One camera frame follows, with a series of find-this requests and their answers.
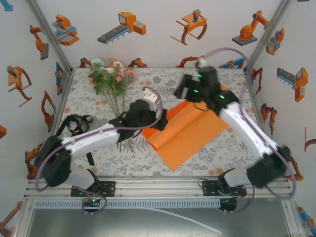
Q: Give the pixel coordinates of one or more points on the aluminium frame rail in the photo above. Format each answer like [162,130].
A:
[158,190]

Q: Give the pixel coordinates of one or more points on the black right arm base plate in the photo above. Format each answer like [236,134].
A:
[208,188]

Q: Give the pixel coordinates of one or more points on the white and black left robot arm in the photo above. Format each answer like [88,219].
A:
[86,140]

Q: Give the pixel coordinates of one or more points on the aluminium side rail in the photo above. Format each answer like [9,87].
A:
[65,96]
[255,103]

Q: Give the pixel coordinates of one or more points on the floral patterned tablecloth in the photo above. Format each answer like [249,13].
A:
[168,84]

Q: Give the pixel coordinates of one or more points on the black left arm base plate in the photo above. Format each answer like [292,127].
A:
[109,188]

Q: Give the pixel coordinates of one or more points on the aluminium frame leg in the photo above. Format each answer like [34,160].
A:
[22,222]
[293,222]

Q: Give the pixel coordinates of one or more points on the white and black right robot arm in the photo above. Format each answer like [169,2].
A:
[237,123]

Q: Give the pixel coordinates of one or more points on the orange wrapping paper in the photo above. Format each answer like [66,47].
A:
[187,133]

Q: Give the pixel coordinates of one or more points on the artificial flower bunch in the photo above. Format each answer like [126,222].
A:
[111,79]

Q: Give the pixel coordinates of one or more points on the controller board with green light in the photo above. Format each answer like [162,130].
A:
[92,201]

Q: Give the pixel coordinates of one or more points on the black printed ribbon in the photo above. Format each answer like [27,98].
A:
[78,128]

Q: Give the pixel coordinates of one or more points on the aluminium frame post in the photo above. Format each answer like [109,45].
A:
[267,34]
[49,34]

